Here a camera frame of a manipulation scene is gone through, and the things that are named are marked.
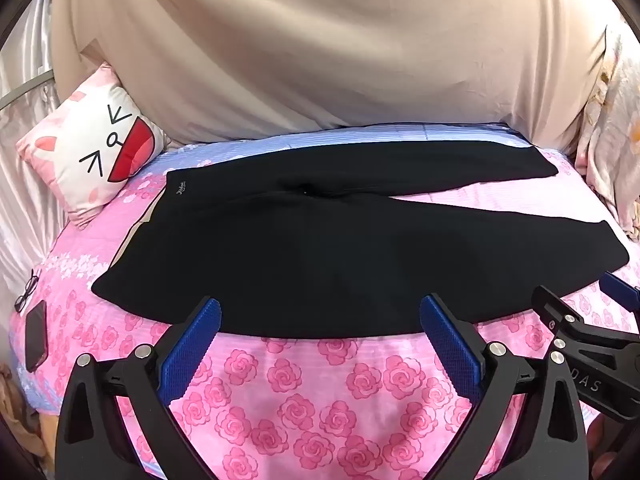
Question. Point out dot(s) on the grey metal rail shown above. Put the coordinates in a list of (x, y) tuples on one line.
[(22, 92)]

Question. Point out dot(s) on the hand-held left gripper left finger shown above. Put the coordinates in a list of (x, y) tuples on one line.
[(197, 345)]

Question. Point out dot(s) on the black pants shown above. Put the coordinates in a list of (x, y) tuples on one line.
[(325, 260)]

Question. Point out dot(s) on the beige cloth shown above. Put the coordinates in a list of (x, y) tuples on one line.
[(140, 225)]

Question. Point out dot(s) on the floral cloth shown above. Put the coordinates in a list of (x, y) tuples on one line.
[(617, 125)]

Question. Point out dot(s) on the person's right hand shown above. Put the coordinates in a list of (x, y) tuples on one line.
[(607, 452)]

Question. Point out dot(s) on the wooden bed frame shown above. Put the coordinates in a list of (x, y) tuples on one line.
[(44, 440)]

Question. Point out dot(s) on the pink floral bed sheet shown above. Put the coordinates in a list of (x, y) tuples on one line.
[(320, 410)]

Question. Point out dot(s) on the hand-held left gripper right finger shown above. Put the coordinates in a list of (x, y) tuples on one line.
[(447, 340)]

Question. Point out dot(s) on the black smartphone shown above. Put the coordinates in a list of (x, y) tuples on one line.
[(36, 335)]

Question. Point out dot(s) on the cat face pillow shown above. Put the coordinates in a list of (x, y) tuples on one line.
[(85, 150)]

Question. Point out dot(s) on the beige cover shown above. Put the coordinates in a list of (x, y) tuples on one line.
[(325, 45)]

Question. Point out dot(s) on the black eyeglasses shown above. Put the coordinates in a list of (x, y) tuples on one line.
[(25, 295)]

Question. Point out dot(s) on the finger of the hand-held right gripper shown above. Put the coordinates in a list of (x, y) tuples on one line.
[(560, 310), (620, 287)]

